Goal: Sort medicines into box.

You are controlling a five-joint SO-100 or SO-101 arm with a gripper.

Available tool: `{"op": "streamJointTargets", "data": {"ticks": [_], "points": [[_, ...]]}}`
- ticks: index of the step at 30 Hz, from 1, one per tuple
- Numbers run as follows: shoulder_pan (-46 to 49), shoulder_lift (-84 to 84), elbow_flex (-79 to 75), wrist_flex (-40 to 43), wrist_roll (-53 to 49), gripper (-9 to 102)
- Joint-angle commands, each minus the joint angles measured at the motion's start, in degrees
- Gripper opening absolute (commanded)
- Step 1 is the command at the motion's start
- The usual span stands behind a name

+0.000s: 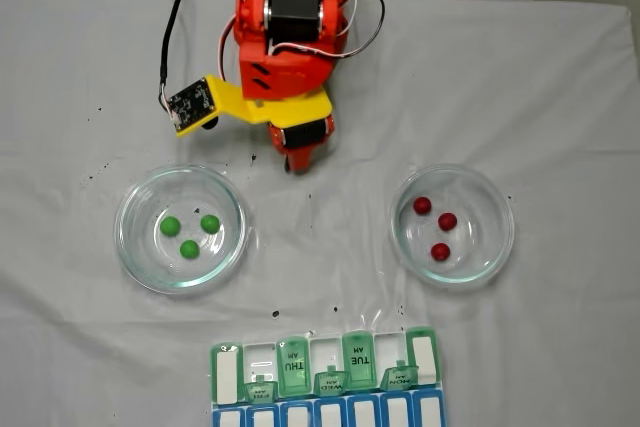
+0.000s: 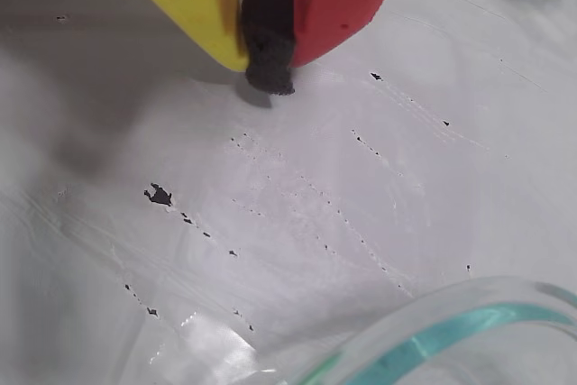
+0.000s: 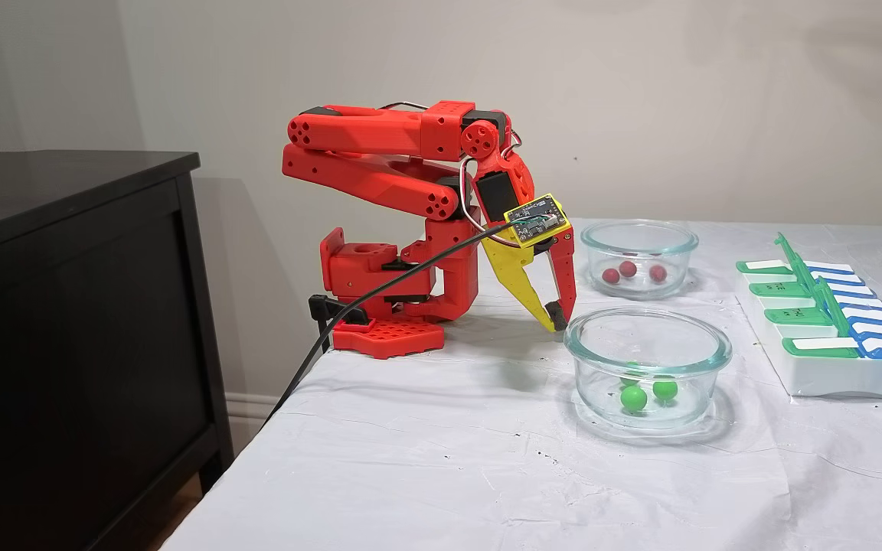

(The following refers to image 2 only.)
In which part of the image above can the white tablecloth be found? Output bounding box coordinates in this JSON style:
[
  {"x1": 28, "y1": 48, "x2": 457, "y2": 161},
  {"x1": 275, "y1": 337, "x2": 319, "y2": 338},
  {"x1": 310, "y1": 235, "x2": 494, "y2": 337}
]
[{"x1": 0, "y1": 0, "x2": 577, "y2": 385}]

